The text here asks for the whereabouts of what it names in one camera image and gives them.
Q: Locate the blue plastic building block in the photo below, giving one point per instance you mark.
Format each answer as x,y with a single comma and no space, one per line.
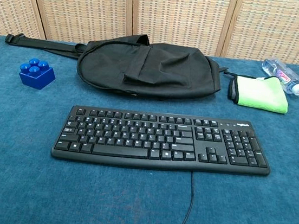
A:
36,79

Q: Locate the blue carpet table mat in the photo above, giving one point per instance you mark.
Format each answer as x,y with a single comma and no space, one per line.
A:
24,156

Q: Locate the black computer keyboard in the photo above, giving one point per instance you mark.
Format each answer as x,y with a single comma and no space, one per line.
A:
120,151

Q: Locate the black fabric backpack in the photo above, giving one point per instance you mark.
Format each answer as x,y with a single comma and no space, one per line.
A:
157,69

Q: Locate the woven rattan folding screen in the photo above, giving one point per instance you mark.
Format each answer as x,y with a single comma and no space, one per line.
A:
178,11

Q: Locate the green microfiber cloth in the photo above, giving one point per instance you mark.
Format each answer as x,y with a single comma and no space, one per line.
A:
260,95

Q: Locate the clear plastic water bottle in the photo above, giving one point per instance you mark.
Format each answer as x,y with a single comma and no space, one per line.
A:
287,77

